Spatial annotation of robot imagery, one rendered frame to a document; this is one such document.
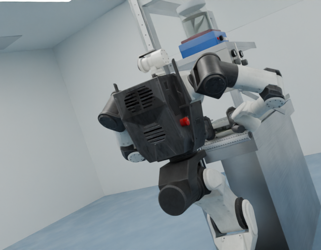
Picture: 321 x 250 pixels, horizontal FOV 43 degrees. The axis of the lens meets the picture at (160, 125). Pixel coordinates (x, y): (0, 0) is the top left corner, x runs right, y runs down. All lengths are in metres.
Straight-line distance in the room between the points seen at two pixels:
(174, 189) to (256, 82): 0.49
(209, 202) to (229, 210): 0.09
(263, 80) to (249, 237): 0.70
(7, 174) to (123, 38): 2.76
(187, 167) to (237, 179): 0.77
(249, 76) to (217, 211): 0.61
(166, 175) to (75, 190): 5.86
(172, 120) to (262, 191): 0.93
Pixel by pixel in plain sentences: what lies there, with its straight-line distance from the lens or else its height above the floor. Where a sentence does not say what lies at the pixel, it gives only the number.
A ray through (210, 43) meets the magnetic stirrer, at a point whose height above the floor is 1.35.
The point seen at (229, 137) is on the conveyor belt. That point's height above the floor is 0.88.
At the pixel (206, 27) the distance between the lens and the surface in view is 1.94.
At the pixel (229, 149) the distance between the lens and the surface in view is 2.08.
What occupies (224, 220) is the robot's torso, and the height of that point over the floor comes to 0.57.
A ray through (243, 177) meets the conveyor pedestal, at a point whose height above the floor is 0.64.
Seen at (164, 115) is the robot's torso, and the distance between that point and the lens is 1.41.
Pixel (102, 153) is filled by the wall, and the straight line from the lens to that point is 7.41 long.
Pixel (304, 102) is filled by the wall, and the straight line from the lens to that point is 5.25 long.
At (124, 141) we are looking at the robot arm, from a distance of 1.81.
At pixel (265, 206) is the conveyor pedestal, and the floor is 0.47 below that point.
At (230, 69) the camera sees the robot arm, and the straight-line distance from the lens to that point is 1.51.
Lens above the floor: 1.11
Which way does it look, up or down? 2 degrees down
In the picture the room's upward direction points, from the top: 19 degrees counter-clockwise
